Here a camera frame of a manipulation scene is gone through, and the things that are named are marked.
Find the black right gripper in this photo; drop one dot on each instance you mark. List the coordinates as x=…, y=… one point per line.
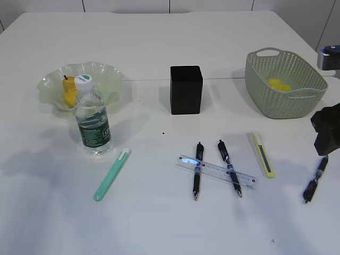
x=323, y=121

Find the yellow utility knife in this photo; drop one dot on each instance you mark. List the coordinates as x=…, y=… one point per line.
x=263, y=157

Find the yellow waste paper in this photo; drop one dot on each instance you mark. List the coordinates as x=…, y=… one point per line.
x=278, y=85

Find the mint green utility knife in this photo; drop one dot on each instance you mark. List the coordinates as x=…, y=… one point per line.
x=111, y=175

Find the clear plastic water bottle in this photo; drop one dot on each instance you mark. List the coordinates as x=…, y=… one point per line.
x=91, y=117

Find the yellow pear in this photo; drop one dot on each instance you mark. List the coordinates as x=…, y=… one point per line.
x=70, y=91

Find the black pen right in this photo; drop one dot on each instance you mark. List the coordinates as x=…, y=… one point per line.
x=312, y=185

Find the black pen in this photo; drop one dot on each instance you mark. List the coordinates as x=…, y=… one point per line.
x=197, y=171
x=312, y=185
x=226, y=158

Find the green woven plastic basket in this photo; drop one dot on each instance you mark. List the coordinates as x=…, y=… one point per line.
x=307, y=84

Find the clear plastic ruler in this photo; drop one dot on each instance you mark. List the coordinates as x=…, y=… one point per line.
x=217, y=172

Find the black pen middle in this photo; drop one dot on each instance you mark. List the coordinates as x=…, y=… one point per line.
x=226, y=158

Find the black pen left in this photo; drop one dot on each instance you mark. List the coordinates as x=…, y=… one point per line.
x=197, y=171

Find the black square pen holder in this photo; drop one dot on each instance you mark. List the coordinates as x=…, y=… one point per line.
x=186, y=84

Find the green wavy glass plate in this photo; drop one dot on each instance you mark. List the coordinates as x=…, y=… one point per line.
x=107, y=80

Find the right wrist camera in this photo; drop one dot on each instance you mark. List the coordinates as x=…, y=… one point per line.
x=329, y=58

